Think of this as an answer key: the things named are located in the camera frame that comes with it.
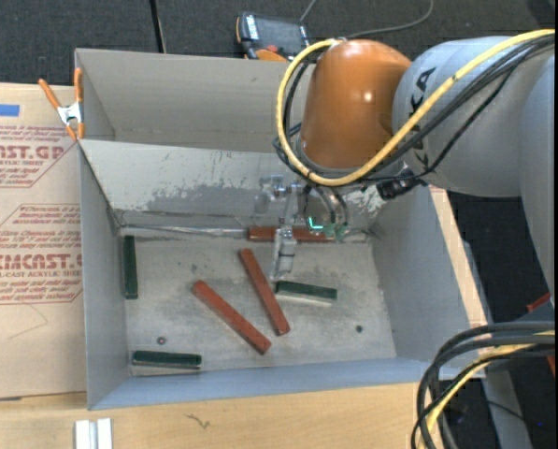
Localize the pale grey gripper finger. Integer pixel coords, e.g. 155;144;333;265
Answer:
281;228;299;276
269;229;285;282

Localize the red-brown flat block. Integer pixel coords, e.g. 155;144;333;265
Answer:
237;248;292;338
247;225;336;244
191;280;273;356

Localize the dark green flat block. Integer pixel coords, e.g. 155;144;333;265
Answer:
274;280;339;308
122;234;140;300
131;349;204;371

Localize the grey metal bin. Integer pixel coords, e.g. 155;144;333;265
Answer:
74;48;490;412

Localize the brown cardboard board red print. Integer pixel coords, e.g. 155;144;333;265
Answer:
0;80;89;402

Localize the black cylinder on white bracket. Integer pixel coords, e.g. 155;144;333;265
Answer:
352;171;429;208

